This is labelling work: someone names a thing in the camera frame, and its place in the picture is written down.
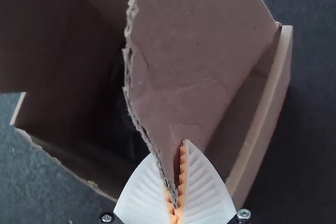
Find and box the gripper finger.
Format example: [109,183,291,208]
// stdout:
[178,138,252,224]
[99,153,182,224]

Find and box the cardboard box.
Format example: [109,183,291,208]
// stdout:
[0,0,293,210]

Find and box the black square fan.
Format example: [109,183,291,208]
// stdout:
[104,48,142,164]

